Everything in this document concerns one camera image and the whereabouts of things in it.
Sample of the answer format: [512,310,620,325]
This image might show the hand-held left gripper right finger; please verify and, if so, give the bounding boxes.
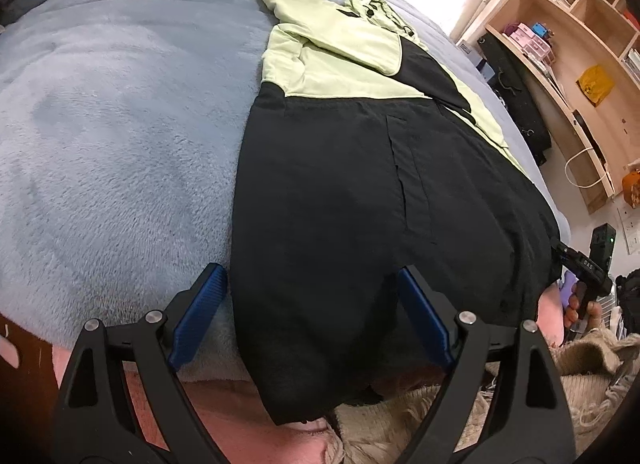
[395,265,576,464]

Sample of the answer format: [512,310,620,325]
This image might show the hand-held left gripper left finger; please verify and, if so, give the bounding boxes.
[50,263,231,464]

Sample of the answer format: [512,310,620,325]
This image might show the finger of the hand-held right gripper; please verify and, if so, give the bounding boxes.
[550,241,582,271]

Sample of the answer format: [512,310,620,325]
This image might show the green and black hooded jacket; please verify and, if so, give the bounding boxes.
[231,0,563,426]

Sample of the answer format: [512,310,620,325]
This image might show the person's right forearm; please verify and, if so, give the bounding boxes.
[552,326,640,395]

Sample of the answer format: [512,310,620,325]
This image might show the person's right hand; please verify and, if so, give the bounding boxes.
[564,289,608,333]

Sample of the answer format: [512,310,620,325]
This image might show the black bag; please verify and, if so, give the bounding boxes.
[616,274,640,339]

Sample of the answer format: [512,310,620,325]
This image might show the orange bag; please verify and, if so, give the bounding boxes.
[621,169,640,207]

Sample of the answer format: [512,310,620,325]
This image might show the pink bed sheet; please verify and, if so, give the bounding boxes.
[50,284,566,464]

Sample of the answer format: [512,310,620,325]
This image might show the beige fuzzy clothing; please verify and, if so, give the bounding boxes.
[330,364,640,464]

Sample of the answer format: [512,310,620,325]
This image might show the long black case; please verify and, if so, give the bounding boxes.
[477,34,553,167]

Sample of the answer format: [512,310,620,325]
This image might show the yellow bag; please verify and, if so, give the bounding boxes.
[576,64,615,105]

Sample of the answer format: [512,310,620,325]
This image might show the blue fleece blanket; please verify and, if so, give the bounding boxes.
[0,0,571,350]

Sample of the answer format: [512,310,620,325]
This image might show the pink drawer organizer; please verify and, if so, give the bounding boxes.
[505,21,556,64]

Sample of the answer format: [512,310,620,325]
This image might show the white cardboard box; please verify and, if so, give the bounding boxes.
[457,41,488,69]

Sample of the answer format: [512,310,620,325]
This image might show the wooden bookshelf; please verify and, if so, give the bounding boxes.
[450,0,640,215]

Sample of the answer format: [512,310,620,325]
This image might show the white wall socket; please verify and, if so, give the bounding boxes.
[617,206,640,255]

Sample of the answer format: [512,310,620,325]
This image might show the white cable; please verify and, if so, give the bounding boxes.
[565,146,616,189]

